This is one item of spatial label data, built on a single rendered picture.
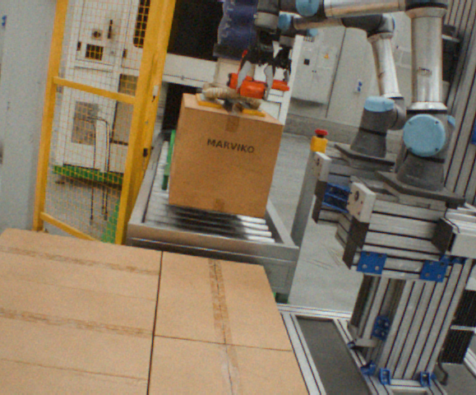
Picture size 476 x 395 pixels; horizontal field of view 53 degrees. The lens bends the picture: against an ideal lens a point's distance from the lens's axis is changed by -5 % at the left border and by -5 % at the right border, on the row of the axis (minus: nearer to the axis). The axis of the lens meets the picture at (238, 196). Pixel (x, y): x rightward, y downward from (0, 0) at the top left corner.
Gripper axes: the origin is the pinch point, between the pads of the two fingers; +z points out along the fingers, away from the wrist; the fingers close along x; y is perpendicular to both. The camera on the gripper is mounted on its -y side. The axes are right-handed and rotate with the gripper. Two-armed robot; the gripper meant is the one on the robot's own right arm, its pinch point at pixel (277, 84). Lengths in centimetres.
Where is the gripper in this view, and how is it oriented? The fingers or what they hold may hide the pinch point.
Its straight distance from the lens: 260.3
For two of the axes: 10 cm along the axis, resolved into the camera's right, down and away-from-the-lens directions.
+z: -1.9, 9.5, 2.6
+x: 9.8, 1.5, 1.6
